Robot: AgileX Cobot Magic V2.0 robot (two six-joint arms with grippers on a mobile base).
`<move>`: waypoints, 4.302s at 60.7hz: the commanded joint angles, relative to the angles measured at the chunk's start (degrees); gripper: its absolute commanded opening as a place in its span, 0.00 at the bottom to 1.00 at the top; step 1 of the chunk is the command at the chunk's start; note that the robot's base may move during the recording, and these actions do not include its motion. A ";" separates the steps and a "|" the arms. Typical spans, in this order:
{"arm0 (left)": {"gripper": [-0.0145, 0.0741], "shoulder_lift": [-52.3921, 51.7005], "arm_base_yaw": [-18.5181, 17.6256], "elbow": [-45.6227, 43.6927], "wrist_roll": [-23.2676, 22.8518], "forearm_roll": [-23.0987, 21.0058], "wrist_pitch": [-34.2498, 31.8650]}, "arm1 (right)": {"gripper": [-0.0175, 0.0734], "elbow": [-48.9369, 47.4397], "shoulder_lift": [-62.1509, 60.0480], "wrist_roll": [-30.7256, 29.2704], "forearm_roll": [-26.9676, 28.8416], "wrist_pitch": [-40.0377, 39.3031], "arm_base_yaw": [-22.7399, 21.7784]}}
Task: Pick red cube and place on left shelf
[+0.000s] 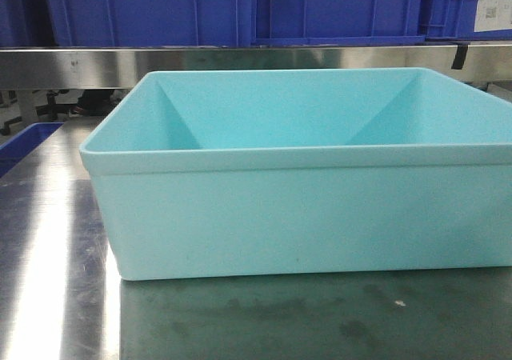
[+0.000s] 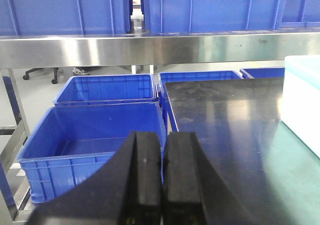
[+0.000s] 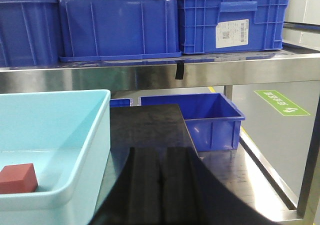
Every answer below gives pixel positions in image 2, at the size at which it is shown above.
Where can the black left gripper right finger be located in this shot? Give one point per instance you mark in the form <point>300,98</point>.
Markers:
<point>193,192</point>

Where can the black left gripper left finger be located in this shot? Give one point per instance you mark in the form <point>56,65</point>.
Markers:
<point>126,190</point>

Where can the blue shelf bin centre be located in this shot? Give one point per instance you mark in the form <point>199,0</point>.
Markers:
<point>207,16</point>

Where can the blue shelf bin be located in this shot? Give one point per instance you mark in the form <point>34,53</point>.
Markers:
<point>301,13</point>
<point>64,17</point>
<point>207,16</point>

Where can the blue shelf bin left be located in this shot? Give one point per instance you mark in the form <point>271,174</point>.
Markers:
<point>64,17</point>

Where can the blue shelf bin right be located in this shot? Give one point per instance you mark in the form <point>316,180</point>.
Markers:
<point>301,13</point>

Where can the blue floor bin middle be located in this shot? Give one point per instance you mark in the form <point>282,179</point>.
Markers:
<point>168,77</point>

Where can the blue floor bin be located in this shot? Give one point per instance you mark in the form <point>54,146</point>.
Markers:
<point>168,77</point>
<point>107,89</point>
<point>264,72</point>
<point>70,143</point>

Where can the blue floor bin near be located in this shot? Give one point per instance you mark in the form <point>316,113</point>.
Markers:
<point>70,143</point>

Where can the blue floor bin far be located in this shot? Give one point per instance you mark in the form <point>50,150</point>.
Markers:
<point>107,89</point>

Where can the grey sneaker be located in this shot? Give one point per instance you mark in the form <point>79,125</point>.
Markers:
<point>79,71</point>

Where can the black office chair base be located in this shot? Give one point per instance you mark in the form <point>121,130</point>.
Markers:
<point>42,72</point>

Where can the blue floor bin right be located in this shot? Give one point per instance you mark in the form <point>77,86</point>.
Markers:
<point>264,72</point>

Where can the light cyan plastic tray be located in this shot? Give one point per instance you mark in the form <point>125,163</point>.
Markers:
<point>301,98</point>

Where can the stainless steel shelf frame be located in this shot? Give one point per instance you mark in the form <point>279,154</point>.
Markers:
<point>274,175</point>

